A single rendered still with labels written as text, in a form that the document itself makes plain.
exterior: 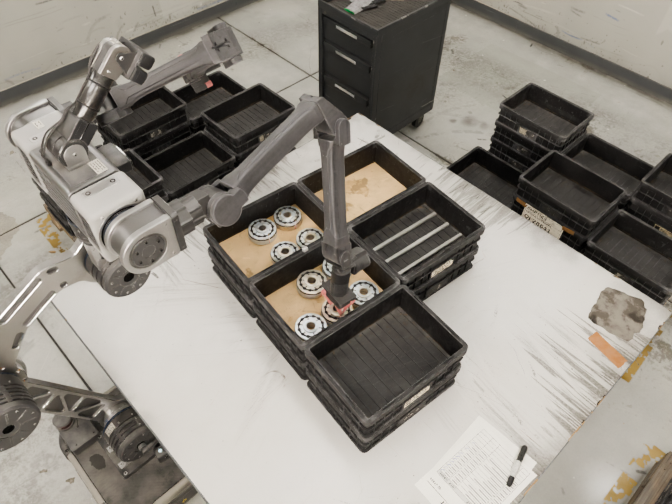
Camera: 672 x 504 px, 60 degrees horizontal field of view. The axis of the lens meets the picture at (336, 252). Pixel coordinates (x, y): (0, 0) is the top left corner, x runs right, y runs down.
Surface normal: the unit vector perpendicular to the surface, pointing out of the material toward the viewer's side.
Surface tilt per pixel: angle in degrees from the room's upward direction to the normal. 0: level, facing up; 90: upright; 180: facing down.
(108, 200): 0
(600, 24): 90
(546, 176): 0
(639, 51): 90
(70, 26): 90
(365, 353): 0
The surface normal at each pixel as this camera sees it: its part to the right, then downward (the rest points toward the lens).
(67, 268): 0.69, 0.56
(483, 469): 0.01, -0.65
